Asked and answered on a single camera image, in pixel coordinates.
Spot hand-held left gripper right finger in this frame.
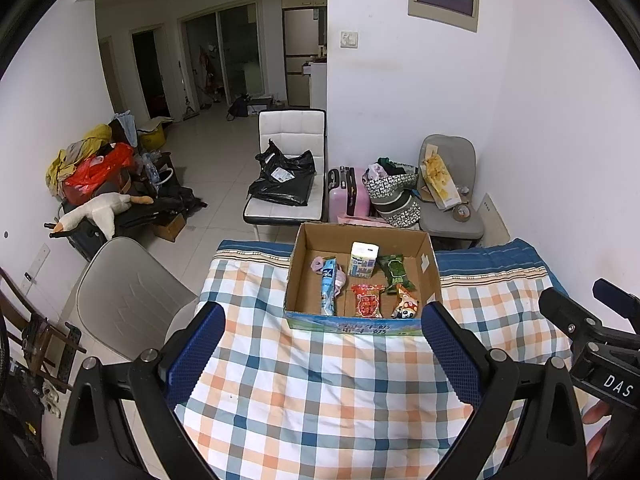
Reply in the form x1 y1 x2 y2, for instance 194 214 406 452
421 302 589 480

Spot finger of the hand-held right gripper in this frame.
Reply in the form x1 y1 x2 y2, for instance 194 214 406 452
538 287 609 357
592 278 640 322

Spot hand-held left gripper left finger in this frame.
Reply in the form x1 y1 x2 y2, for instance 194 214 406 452
57 301 227 480

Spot orange panda snack packet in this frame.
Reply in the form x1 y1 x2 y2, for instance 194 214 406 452
390 283 421 320

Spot green snack packet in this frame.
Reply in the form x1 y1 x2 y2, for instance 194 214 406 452
376 254 418 294

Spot red snack packet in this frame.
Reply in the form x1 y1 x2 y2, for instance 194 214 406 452
350 283 386 319

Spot tissue pack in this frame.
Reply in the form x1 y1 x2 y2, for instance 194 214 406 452
348 241 380 279

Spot purple socks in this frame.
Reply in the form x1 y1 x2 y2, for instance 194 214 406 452
310 255 347 296

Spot blue tube snack packet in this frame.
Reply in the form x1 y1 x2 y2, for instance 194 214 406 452
319 256 340 317

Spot person's right hand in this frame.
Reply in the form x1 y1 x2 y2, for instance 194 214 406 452
581 402 617 467

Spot grey plastic chair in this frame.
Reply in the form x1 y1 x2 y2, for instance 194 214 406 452
75 236 201 362

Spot small brown cardboard box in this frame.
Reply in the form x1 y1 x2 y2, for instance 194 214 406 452
152 212 186 242

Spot plaid blanket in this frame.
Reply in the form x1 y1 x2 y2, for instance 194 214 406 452
172 249 574 480

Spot pile of black bags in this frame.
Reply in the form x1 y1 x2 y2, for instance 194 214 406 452
57 152 209 262

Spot dark patterned bag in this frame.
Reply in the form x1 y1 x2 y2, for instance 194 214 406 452
370 187 424 229

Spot dark wooden chair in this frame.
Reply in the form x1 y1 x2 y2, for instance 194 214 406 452
0 266 86 397

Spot white goose plush toy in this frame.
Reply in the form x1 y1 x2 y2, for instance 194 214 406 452
48 192 155 241

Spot yellow snack bag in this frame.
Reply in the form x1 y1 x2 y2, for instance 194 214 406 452
421 144 462 210

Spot white power strip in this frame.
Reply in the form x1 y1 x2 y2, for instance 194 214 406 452
20 243 51 297

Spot white patterned tote bag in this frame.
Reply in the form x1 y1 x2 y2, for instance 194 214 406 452
362 159 420 206

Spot pink suitcase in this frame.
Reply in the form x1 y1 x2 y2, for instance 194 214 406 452
326 165 372 224

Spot black plastic bag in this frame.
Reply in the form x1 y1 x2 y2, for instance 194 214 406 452
247 138 317 207

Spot grey padded chair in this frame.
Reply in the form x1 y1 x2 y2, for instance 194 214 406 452
417 133 486 242

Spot red plastic bag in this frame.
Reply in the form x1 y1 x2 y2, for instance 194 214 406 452
62 142 136 206

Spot yellow bin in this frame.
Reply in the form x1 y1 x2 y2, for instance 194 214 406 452
137 117 175 151

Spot yellow cloth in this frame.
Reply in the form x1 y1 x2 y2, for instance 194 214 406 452
45 123 114 197

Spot light blue cloth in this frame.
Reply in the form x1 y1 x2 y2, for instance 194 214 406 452
112 109 139 147

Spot white leather chair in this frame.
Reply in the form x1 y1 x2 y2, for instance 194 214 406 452
242 108 327 239

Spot black floor bag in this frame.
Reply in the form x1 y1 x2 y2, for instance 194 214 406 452
225 93 251 122

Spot refrigerator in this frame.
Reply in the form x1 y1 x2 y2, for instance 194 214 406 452
282 7 329 109

